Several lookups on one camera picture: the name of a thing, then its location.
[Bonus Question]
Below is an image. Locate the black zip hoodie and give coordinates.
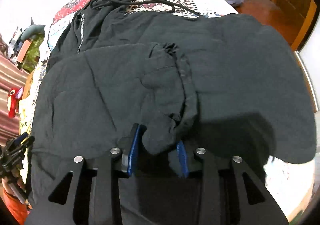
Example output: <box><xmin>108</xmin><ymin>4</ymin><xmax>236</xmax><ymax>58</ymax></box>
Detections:
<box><xmin>26</xmin><ymin>0</ymin><xmax>316</xmax><ymax>224</ymax></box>

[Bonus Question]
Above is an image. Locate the person left hand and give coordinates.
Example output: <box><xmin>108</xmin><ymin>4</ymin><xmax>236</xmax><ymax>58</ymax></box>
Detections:
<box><xmin>2</xmin><ymin>168</ymin><xmax>25</xmax><ymax>197</ymax></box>

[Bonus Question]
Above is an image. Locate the red plush toy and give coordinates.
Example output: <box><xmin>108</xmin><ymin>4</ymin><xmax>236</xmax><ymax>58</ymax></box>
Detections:
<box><xmin>7</xmin><ymin>87</ymin><xmax>24</xmax><ymax>118</ymax></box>

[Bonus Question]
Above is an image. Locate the orange sleeve forearm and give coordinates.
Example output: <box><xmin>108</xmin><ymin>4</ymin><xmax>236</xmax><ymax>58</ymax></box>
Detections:
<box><xmin>3</xmin><ymin>189</ymin><xmax>29</xmax><ymax>225</ymax></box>

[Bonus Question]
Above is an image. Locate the orange box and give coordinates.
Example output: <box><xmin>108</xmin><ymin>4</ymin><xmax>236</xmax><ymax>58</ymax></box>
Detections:
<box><xmin>17</xmin><ymin>39</ymin><xmax>32</xmax><ymax>63</ymax></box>

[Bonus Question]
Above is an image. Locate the yellow printed garment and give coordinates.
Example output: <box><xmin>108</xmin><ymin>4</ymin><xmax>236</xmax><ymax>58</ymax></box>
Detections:
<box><xmin>19</xmin><ymin>70</ymin><xmax>37</xmax><ymax>135</ymax></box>

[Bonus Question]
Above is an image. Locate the brown wooden door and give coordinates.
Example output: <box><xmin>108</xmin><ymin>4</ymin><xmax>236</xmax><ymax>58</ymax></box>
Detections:
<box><xmin>235</xmin><ymin>0</ymin><xmax>318</xmax><ymax>51</ymax></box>

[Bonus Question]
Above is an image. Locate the green patterned bag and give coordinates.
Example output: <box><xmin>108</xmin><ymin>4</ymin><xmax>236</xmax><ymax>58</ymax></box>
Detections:
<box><xmin>20</xmin><ymin>34</ymin><xmax>44</xmax><ymax>73</ymax></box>

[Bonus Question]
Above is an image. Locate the dark grey plush shark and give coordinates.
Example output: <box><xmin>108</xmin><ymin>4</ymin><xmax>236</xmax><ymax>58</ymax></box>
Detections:
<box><xmin>20</xmin><ymin>18</ymin><xmax>45</xmax><ymax>42</ymax></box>

